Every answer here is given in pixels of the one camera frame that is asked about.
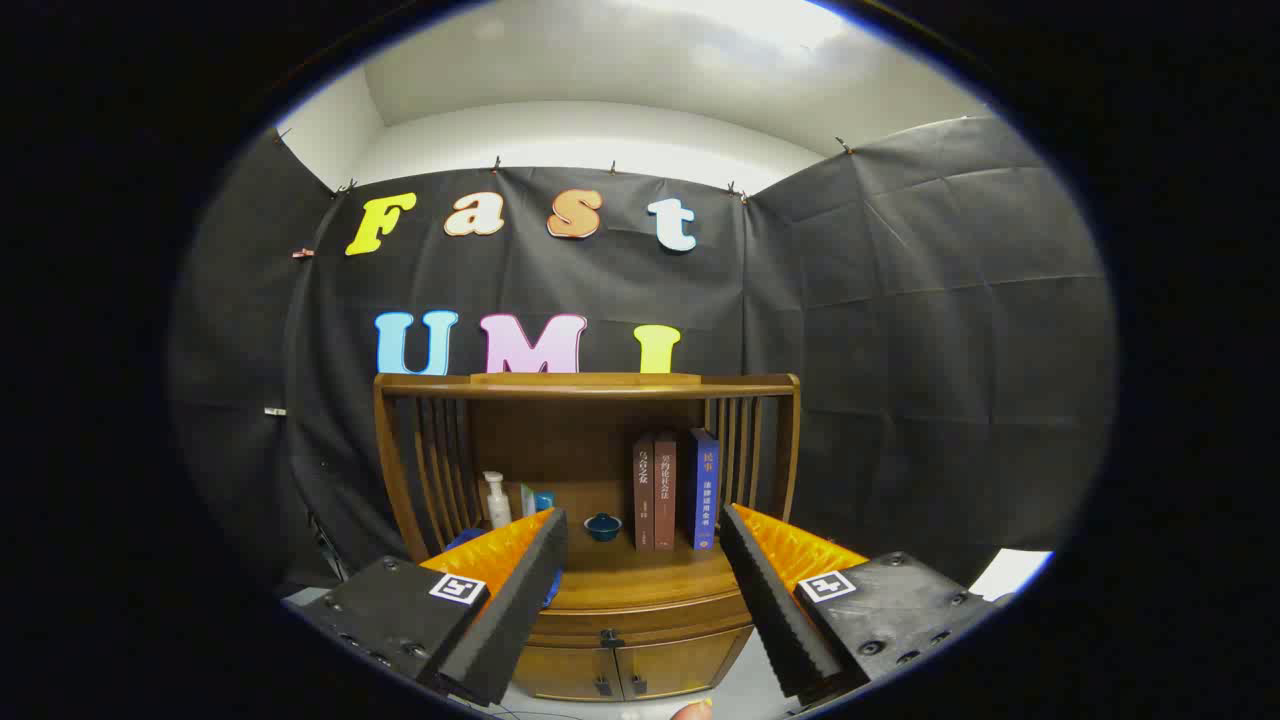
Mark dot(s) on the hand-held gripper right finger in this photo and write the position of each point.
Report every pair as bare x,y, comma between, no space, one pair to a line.
775,620

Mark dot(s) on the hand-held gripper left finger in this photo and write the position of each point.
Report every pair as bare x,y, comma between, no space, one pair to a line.
520,610

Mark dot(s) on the wooden cabinet door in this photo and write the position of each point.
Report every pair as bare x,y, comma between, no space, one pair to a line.
560,672
680,662

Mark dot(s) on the wooden countertop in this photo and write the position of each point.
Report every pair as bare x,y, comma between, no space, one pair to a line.
640,575

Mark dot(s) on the wooden cabinet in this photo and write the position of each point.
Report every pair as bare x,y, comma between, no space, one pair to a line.
570,440

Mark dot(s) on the blue folded towel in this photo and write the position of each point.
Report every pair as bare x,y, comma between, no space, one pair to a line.
553,590

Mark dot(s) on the white pump bottle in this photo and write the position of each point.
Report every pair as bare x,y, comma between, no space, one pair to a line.
497,508

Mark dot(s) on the dark blue lidded teacup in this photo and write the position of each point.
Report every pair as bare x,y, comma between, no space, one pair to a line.
603,528

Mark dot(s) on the blue book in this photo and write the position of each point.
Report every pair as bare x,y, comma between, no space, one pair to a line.
703,490

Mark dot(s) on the brown book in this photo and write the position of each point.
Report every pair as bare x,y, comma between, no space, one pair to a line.
643,495
666,490

